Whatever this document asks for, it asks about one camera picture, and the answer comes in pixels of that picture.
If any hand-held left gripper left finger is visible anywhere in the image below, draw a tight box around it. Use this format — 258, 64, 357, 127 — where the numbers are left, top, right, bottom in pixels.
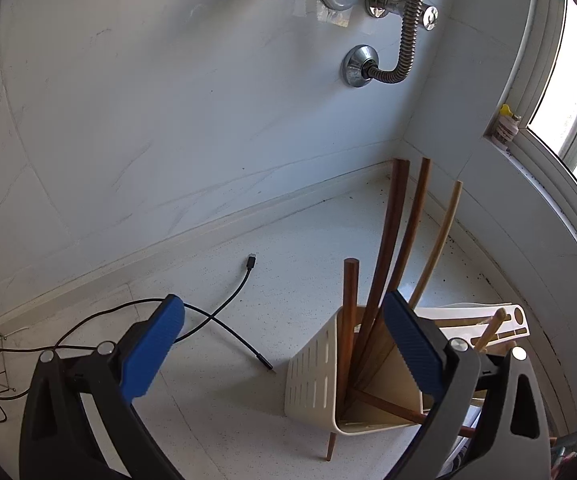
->
18, 294, 186, 480

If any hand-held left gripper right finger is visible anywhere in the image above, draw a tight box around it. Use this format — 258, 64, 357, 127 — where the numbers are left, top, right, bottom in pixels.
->
381, 290, 551, 480

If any cream plastic utensil holder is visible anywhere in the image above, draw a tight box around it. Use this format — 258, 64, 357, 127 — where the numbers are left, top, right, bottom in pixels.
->
284, 302, 531, 436

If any tan wooden chopstick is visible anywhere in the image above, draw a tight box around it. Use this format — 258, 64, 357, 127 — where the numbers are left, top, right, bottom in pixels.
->
408, 181, 464, 308

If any white framed window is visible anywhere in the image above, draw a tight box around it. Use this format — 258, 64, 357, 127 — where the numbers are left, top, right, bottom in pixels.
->
483, 0, 577, 241

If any clear tape piece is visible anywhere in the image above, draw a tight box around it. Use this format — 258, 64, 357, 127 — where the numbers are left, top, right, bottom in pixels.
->
315, 2, 351, 27

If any chrome angle valve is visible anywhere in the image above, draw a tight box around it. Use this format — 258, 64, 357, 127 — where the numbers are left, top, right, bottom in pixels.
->
365, 0, 439, 30

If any black cable small plug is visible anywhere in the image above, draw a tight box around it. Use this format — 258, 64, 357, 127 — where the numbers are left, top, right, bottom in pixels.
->
173, 254, 258, 345

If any chrome wall flange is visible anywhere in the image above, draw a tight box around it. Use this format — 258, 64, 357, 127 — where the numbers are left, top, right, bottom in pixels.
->
343, 45, 380, 87

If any corrugated metal hose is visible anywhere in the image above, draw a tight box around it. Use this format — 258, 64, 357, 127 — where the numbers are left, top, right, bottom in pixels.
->
368, 0, 461, 83

